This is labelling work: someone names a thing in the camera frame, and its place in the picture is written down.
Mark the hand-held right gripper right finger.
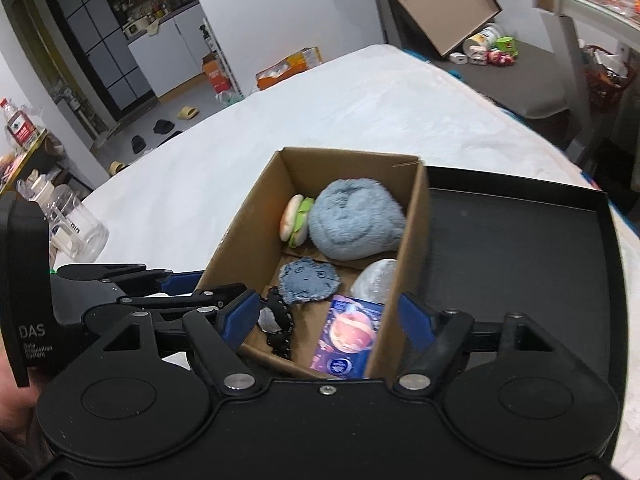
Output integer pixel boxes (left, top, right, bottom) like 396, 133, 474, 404
395, 292, 566, 392

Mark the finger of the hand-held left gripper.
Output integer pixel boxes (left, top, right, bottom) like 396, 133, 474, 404
119, 283, 248, 314
56, 261, 203, 293

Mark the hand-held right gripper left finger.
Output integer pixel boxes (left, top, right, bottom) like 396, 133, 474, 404
90, 290, 263, 395

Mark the black scrunchie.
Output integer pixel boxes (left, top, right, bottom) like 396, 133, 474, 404
257, 285, 296, 360

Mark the clear plastic bag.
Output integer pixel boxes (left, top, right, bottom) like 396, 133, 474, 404
350, 258, 398, 305

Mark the blue tissue packet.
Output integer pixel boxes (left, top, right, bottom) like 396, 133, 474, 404
309, 295, 386, 380

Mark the brown cardboard box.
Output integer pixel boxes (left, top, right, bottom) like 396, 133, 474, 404
195, 146, 432, 381

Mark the black tray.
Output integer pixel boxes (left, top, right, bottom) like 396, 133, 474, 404
240, 165, 626, 461

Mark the burger squeeze toy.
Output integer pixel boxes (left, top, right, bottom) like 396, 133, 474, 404
279, 194, 316, 248

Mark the person's left hand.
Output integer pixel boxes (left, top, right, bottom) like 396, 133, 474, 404
0, 357, 43, 433

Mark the glass mug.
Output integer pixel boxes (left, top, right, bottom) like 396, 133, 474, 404
47, 195, 110, 263

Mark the white jar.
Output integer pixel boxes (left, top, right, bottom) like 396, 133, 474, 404
17, 170, 56, 211

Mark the blue plush ball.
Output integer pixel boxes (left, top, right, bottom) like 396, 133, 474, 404
307, 177, 407, 262

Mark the wooden side table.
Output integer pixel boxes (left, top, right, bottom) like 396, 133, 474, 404
0, 130, 96, 201

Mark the plastic bottle red label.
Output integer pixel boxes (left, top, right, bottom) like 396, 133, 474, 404
0, 98, 38, 151

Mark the small orange carton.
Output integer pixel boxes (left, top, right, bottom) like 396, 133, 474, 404
201, 52, 223, 93

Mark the white cabinet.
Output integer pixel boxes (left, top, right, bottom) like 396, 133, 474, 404
100, 0, 236, 101

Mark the orange cardboard box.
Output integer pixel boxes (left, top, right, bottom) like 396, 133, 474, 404
256, 47, 322, 91

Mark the black framed glass door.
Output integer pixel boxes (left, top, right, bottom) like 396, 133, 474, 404
45, 0, 156, 121

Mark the white can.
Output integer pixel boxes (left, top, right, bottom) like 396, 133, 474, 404
462, 24, 503, 56

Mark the brown wooden board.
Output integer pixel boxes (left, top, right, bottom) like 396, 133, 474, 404
360, 0, 502, 57

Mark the white desk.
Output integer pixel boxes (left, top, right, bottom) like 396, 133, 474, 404
531, 0, 640, 181

